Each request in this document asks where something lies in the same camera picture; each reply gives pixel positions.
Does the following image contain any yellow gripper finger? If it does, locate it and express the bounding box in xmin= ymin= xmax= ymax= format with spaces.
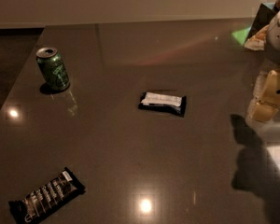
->
xmin=253 ymin=70 xmax=280 ymax=122
xmin=245 ymin=71 xmax=268 ymax=120

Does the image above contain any rxbar blueberry dark wrapper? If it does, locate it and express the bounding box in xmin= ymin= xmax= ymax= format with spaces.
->
xmin=138 ymin=91 xmax=187 ymax=117

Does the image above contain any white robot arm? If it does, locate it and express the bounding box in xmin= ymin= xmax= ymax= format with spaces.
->
xmin=245 ymin=4 xmax=280 ymax=122

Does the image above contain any rxbar chocolate black wrapper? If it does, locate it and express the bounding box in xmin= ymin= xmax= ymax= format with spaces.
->
xmin=8 ymin=167 xmax=86 ymax=224

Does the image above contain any dark snack bag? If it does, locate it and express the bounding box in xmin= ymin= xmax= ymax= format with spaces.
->
xmin=244 ymin=3 xmax=276 ymax=51

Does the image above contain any green soda can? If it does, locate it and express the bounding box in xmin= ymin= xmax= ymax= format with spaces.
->
xmin=35 ymin=47 xmax=70 ymax=91

